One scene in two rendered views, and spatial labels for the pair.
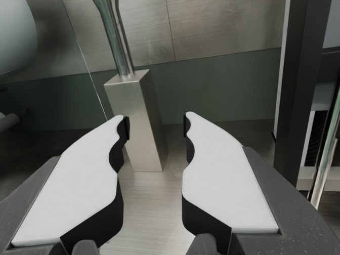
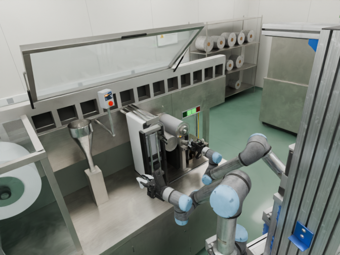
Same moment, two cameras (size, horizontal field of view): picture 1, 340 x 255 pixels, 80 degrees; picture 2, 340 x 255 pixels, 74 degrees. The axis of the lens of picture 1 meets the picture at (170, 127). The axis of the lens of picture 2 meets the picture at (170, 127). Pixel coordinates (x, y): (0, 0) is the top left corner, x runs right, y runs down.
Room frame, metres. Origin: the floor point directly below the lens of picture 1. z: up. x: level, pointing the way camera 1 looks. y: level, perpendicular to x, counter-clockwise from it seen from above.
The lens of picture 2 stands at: (-0.69, 0.75, 2.11)
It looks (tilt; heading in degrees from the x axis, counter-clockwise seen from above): 28 degrees down; 307
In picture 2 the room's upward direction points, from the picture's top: 4 degrees counter-clockwise
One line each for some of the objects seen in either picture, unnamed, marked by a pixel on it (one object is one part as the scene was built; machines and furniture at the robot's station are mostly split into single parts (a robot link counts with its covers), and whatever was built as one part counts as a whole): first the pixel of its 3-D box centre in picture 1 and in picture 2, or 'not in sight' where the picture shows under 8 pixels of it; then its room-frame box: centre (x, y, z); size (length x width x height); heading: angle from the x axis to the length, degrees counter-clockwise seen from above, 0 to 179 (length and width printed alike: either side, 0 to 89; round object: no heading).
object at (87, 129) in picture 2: not in sight; (80, 127); (0.50, 0.07, 1.50); 0.14 x 0.14 x 0.06
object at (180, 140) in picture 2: not in sight; (183, 154); (0.16, -0.54, 1.05); 0.06 x 0.05 x 0.31; 163
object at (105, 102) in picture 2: not in sight; (107, 98); (0.37, -0.07, 1.66); 0.07 x 0.07 x 0.10; 0
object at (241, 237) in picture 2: not in sight; (235, 238); (-0.46, -0.08, 0.98); 0.13 x 0.12 x 0.14; 86
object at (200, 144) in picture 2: not in sight; (199, 146); (0.05, -0.60, 1.12); 0.12 x 0.08 x 0.09; 163
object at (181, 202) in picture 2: not in sight; (180, 201); (-0.19, 0.03, 1.21); 0.11 x 0.08 x 0.09; 176
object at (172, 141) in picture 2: not in sight; (162, 137); (0.34, -0.50, 1.17); 0.26 x 0.12 x 0.12; 163
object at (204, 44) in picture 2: not in sight; (225, 61); (1.41, -4.42, 0.92); 1.83 x 0.53 x 1.85; 73
